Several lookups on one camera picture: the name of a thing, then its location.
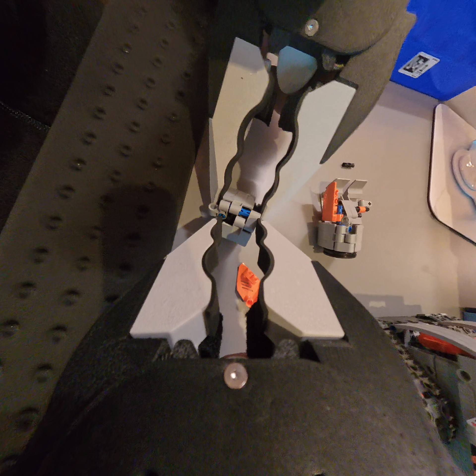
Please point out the grey orange brick wheel assembly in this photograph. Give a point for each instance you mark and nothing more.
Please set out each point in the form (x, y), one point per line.
(336, 238)

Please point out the black dimpled cushion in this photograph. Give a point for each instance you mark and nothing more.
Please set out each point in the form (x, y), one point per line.
(93, 186)

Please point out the white document stand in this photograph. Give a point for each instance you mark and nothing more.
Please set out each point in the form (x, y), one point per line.
(442, 178)

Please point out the orange curved brick piece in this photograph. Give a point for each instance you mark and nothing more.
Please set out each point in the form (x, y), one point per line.
(247, 282)

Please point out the blue bin with tag label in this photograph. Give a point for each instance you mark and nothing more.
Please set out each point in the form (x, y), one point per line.
(446, 33)

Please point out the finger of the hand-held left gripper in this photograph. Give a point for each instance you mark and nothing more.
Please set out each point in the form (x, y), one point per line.
(319, 119)
(241, 89)

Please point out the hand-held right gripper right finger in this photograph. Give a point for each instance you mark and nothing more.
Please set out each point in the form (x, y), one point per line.
(297, 297)

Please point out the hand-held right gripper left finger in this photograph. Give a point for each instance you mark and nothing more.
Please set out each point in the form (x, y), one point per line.
(174, 297)

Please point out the small grey brick hinge assembly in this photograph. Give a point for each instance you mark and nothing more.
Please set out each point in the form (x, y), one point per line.
(238, 197)

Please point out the grey orange tracked brick robot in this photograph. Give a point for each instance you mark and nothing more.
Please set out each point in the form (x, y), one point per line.
(438, 357)

